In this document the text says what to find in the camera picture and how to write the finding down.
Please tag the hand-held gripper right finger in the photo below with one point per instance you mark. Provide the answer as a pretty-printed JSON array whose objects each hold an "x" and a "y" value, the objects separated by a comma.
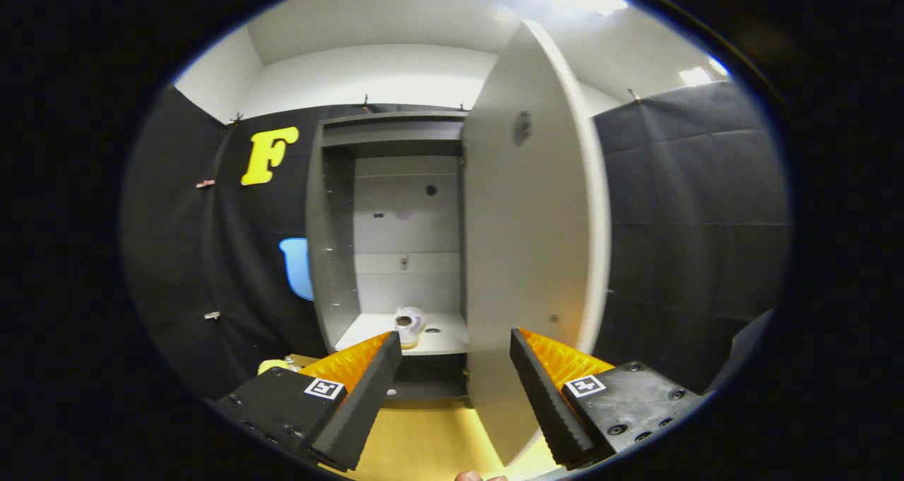
[{"x": 544, "y": 396}]

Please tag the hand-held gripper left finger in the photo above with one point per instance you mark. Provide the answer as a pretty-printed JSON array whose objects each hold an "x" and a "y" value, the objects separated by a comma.
[{"x": 364, "y": 396}]

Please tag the white canvas shoe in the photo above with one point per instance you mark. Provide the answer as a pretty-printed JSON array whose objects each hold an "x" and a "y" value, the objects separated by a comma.
[{"x": 409, "y": 322}]

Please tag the dark grey shoe cabinet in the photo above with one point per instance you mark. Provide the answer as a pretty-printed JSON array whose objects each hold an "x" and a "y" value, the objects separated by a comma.
[{"x": 332, "y": 255}]

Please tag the yellow plush toy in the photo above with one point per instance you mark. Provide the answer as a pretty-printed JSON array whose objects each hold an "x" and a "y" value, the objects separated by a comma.
[{"x": 272, "y": 365}]

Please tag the black backdrop cloth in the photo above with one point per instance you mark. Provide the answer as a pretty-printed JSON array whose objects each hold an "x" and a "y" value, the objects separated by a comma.
[{"x": 692, "y": 220}]

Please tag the pink cloth clip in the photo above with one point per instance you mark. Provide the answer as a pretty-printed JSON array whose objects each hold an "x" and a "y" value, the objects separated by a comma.
[{"x": 205, "y": 183}]

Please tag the small ceiling light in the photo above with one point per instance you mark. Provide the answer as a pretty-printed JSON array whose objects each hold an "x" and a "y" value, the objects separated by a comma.
[{"x": 696, "y": 76}]

